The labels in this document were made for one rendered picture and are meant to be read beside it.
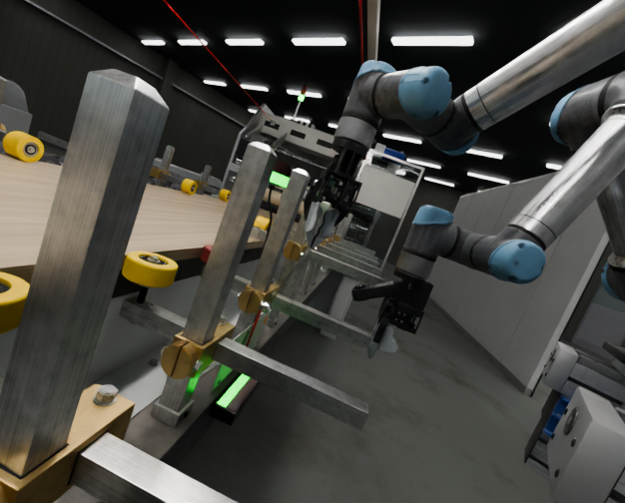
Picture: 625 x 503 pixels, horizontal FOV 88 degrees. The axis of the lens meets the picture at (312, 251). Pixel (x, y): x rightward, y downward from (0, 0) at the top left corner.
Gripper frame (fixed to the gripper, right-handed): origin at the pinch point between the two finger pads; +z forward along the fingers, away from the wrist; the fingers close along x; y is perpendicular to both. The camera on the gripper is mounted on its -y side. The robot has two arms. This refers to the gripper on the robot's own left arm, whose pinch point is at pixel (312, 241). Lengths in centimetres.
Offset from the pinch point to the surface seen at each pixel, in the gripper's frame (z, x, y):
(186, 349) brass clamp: 18.8, -15.7, 21.0
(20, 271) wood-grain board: 13.2, -36.0, 23.8
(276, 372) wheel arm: 19.8, -1.8, 18.9
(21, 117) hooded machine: 14, -401, -553
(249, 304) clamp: 17.7, -7.4, -2.4
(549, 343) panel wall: 32, 336, -218
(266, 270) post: 10.0, -6.3, -4.7
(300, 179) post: -11.2, -6.4, -4.2
